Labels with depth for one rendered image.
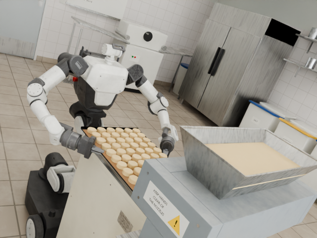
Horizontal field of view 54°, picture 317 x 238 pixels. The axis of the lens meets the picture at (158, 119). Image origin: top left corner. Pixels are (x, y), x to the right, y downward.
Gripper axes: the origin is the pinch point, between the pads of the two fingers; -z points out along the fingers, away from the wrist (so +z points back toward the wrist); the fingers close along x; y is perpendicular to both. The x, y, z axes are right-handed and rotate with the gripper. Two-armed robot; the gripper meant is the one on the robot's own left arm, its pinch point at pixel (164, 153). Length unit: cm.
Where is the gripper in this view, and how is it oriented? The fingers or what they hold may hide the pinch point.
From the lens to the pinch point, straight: 180.4
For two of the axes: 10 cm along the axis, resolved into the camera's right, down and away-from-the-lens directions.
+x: 3.4, -8.8, -3.4
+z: 1.3, -3.1, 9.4
